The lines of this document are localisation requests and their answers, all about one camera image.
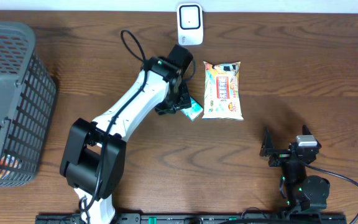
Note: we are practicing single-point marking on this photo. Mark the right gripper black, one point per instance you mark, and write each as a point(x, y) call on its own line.
point(268, 149)

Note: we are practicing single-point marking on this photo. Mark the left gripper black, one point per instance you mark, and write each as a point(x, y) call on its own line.
point(188, 100)

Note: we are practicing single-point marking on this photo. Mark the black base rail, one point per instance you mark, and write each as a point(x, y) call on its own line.
point(249, 217)

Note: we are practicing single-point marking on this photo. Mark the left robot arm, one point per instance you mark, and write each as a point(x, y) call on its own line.
point(94, 156)

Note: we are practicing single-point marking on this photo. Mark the small teal tissue pack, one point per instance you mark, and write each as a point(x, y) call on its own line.
point(193, 111)

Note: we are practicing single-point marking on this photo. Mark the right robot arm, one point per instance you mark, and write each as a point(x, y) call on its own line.
point(305, 194)

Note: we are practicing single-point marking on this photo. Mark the grey plastic mesh basket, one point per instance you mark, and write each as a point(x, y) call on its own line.
point(28, 95)

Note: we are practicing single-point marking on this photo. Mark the white barcode scanner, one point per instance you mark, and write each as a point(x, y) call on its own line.
point(190, 24)

